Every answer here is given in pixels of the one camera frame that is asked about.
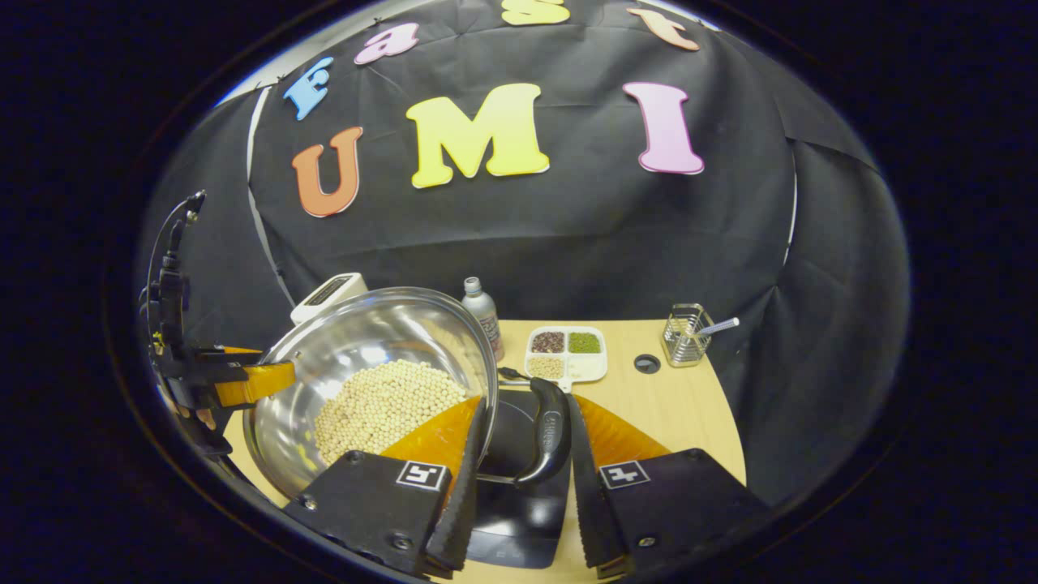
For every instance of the black induction cooktop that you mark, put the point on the black induction cooktop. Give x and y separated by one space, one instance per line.
519 519

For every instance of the white toaster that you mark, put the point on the white toaster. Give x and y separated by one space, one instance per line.
328 294

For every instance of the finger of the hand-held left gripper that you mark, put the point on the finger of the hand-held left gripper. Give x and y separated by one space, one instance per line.
259 383

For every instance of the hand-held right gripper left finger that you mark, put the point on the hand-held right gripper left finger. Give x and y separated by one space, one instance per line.
365 503

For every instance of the silver spray bottle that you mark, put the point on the silver spray bottle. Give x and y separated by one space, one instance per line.
482 312

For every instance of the metal spoon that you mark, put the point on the metal spoon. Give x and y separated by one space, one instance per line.
722 326

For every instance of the white divided bean dish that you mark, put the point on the white divided bean dish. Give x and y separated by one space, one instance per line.
568 369

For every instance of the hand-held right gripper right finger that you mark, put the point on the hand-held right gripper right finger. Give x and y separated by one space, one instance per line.
673 503

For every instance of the black backdrop cloth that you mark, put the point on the black backdrop cloth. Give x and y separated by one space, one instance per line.
568 243

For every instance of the pile of yellow soybeans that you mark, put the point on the pile of yellow soybeans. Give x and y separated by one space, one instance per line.
381 405

